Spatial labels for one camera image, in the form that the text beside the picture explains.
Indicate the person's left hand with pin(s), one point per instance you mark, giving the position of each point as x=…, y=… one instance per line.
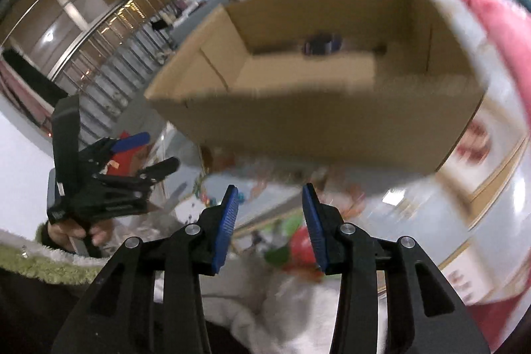
x=66, y=233

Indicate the wooden wardrobe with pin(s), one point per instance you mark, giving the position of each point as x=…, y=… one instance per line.
x=49, y=26

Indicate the printed table cover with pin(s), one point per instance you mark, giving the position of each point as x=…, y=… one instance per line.
x=415, y=213

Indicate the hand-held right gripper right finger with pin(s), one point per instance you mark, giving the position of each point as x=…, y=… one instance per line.
x=315, y=229

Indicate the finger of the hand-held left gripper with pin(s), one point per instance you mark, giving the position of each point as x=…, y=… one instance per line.
x=161, y=167
x=132, y=141

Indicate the brown cardboard box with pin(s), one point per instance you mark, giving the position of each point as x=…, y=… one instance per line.
x=315, y=121

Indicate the person's left forearm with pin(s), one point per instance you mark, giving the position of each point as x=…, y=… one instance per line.
x=41, y=262

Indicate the purple smart watch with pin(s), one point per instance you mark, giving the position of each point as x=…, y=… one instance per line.
x=319, y=43

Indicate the pink floral blanket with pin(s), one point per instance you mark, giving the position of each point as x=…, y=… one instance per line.
x=498, y=18

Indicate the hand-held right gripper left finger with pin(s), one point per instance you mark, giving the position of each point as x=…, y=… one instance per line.
x=226, y=229

